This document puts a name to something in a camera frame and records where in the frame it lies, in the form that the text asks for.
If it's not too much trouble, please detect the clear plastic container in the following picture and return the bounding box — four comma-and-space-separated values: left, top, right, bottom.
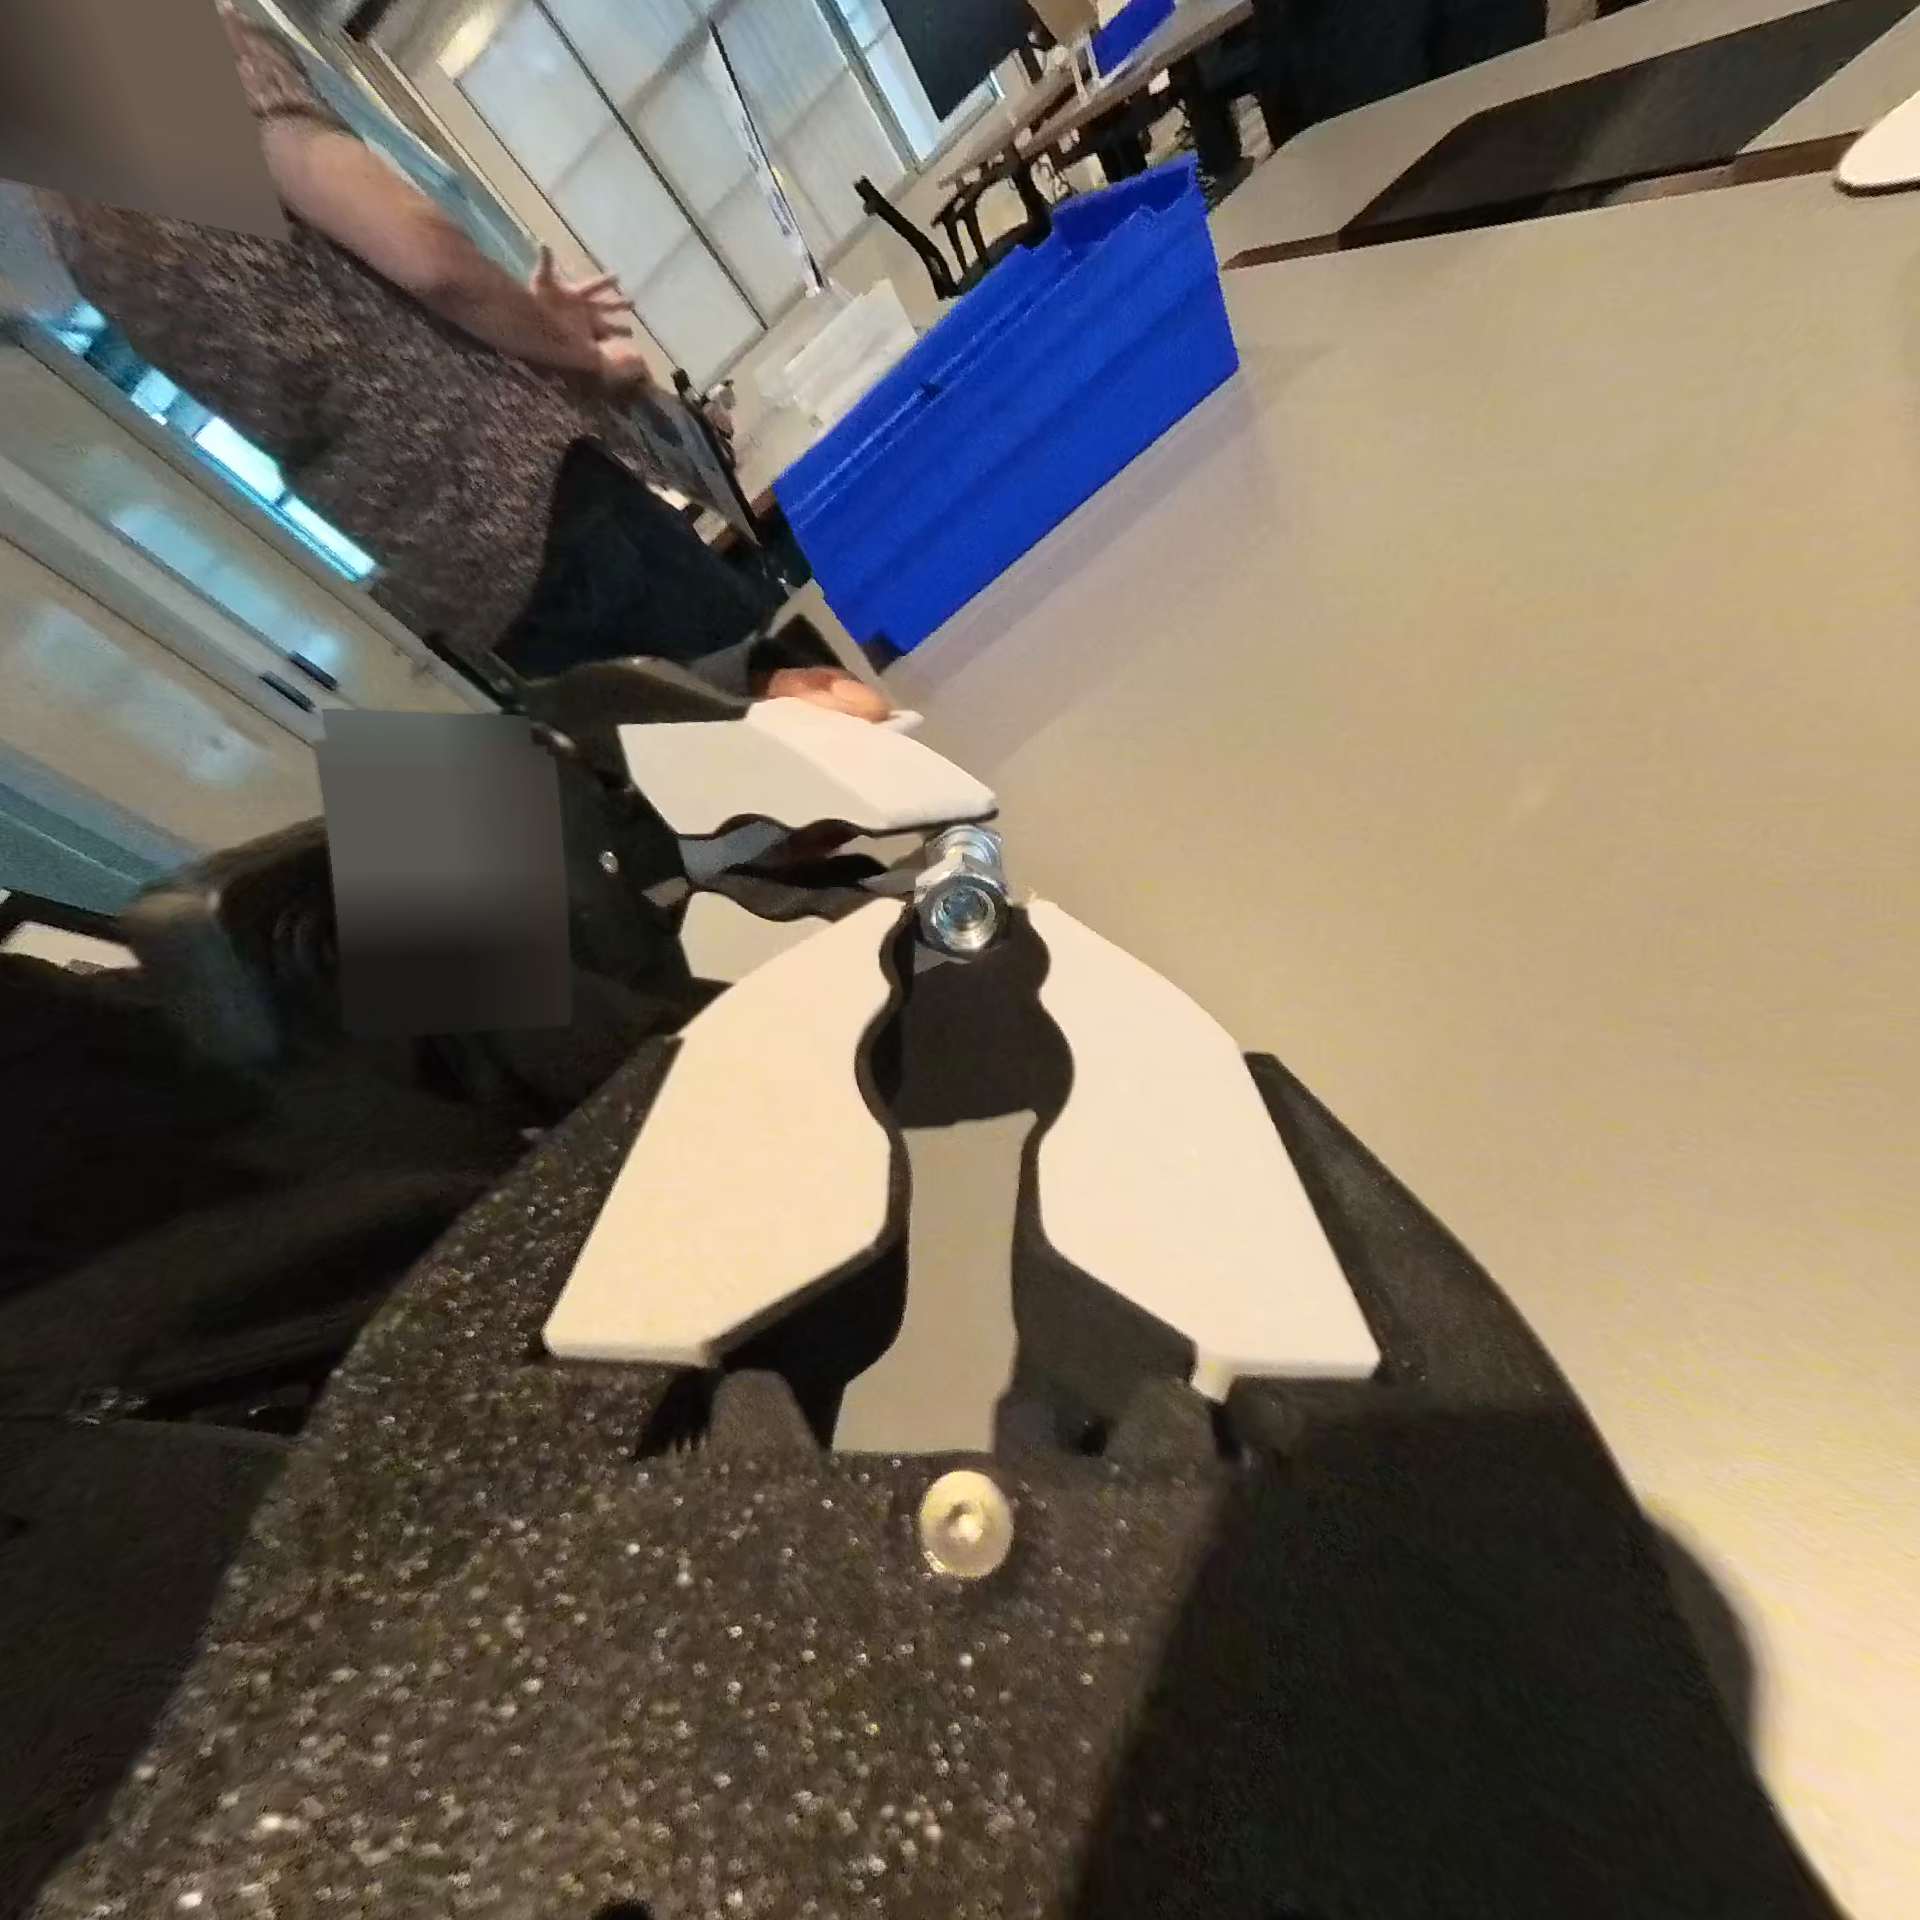
747, 282, 918, 444

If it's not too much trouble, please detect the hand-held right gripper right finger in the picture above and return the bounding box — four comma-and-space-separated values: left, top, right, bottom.
1015, 899, 1382, 1399

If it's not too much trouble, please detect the large blue plastic bin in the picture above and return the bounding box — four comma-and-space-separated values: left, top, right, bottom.
773, 149, 1241, 659

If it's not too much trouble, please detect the white cabinet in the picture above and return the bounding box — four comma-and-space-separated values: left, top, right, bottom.
0, 338, 466, 900

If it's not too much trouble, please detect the black chair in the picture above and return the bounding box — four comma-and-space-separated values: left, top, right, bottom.
855, 175, 985, 304

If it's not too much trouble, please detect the silver hex nut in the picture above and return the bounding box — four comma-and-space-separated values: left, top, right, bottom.
911, 862, 1014, 963

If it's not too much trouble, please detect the wooden background table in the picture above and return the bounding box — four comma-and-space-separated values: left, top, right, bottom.
936, 0, 1260, 203

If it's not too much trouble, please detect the black desk mat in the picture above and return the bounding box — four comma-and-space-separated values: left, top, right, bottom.
1334, 0, 1920, 254

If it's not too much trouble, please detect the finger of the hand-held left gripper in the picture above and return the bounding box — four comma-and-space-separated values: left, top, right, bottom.
615, 698, 1002, 841
675, 839, 918, 993

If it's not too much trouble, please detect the small blue plastic bin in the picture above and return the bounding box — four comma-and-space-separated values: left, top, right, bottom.
1086, 0, 1211, 78

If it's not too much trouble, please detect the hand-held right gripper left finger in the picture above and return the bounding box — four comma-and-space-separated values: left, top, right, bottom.
543, 899, 913, 1370

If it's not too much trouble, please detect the person's left hand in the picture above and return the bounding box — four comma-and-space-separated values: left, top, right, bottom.
747, 658, 929, 734

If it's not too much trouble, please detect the black monitor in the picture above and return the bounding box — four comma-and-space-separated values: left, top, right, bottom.
877, 0, 1040, 125

